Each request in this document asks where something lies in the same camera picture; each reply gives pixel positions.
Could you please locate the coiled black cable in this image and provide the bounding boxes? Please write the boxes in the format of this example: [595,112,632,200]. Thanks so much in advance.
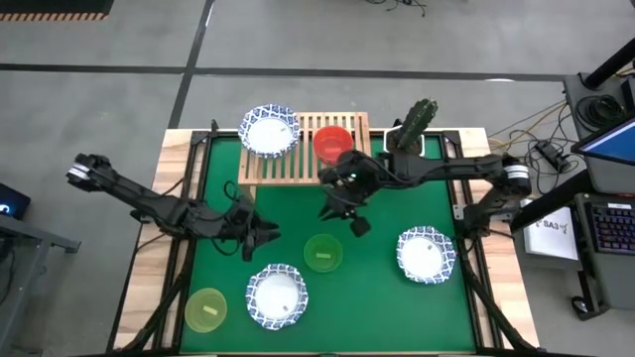
[577,93,624,129]

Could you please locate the grey equipment cart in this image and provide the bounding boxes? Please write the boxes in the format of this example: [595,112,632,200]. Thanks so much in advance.
[563,71,635,321]

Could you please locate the dark device with blue light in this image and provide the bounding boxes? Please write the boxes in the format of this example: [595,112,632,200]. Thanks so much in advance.
[0,182,32,222]

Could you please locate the white plant pot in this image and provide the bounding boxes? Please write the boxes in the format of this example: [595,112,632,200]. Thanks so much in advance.
[382,126,427,156]

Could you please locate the yellow cable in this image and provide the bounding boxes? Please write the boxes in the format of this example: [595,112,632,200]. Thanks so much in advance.
[488,98,570,150]

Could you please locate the white paper sheet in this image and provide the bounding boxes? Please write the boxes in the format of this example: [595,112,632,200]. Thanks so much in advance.
[520,205,581,272]

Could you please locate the green table mat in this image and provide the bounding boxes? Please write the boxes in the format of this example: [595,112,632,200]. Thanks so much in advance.
[181,136,477,354]

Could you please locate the black power adapter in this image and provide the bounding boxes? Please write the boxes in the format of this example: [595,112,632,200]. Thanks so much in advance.
[534,140,567,173]

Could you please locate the grey side desk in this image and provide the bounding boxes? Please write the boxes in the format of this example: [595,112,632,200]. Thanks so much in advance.
[0,212,83,348]

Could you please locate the green cactus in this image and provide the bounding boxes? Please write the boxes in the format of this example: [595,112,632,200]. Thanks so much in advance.
[396,97,440,150]

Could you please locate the green plastic bowl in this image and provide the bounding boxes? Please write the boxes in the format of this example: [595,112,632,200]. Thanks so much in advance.
[303,233,344,274]

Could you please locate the black rig pole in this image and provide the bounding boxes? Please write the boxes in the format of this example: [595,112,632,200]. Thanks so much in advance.
[583,37,635,90]
[509,168,592,233]

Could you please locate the blue patterned paper bowl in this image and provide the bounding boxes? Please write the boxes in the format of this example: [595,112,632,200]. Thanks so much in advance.
[395,225,457,286]
[237,103,302,160]
[244,263,310,331]

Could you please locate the yellow translucent plastic bowl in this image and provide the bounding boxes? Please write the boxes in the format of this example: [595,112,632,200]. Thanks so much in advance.
[184,287,229,334]

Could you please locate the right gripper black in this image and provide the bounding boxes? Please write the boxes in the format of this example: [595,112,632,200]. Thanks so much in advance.
[317,151,386,238]

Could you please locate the black floor cables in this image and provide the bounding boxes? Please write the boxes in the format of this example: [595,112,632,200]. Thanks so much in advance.
[364,0,429,19]

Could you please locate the black backlit keyboard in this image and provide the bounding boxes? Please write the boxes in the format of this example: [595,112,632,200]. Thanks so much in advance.
[584,200,635,257]

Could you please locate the black mat with hazard stripe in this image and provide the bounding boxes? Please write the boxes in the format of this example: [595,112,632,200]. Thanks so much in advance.
[0,0,115,22]

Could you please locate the orange-red plastic bowl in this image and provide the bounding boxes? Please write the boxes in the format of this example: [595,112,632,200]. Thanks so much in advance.
[312,124,355,167]

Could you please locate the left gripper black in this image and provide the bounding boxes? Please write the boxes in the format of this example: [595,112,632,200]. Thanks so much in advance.
[222,195,283,263]

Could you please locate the black cart caster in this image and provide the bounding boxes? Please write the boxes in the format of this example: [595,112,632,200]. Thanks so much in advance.
[569,295,591,316]

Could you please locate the wooden slatted shelf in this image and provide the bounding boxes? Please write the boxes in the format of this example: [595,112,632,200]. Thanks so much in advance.
[236,111,373,202]

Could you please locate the laptop with blue screen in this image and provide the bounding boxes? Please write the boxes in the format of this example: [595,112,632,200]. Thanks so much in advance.
[570,116,635,168]

